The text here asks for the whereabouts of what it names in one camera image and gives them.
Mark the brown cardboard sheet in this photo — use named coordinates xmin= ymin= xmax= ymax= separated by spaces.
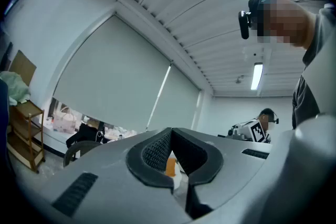
xmin=9 ymin=49 xmax=37 ymax=87

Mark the orange pillow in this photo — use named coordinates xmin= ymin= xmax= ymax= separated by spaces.
xmin=165 ymin=157 xmax=179 ymax=177

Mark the black jacket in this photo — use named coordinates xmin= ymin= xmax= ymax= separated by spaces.
xmin=65 ymin=122 xmax=106 ymax=150

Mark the pink translucent bag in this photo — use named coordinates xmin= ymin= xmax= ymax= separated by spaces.
xmin=52 ymin=106 xmax=77 ymax=134

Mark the black head-worn camera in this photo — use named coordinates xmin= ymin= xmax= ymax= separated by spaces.
xmin=238 ymin=9 xmax=253 ymax=40

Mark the person's dark grey shirt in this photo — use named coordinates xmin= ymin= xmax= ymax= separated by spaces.
xmin=291 ymin=2 xmax=336 ymax=131

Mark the grey cloth pile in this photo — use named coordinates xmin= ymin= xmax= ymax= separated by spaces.
xmin=104 ymin=125 xmax=139 ymax=142

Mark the pale green cloth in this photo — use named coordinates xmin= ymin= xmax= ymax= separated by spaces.
xmin=0 ymin=70 xmax=32 ymax=106

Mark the grey roller blind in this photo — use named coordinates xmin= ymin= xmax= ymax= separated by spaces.
xmin=52 ymin=14 xmax=173 ymax=132
xmin=145 ymin=64 xmax=202 ymax=132

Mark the dark wicker chair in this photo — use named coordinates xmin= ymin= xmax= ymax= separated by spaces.
xmin=63 ymin=140 xmax=103 ymax=168

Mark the long ceiling light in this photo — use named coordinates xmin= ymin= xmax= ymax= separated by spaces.
xmin=250 ymin=62 xmax=264 ymax=91

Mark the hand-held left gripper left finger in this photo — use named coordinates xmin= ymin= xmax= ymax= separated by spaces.
xmin=27 ymin=127 xmax=195 ymax=224

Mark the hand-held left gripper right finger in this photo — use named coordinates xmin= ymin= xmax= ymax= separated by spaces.
xmin=171 ymin=127 xmax=274 ymax=224

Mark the person's head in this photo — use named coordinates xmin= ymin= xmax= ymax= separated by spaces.
xmin=248 ymin=0 xmax=317 ymax=50

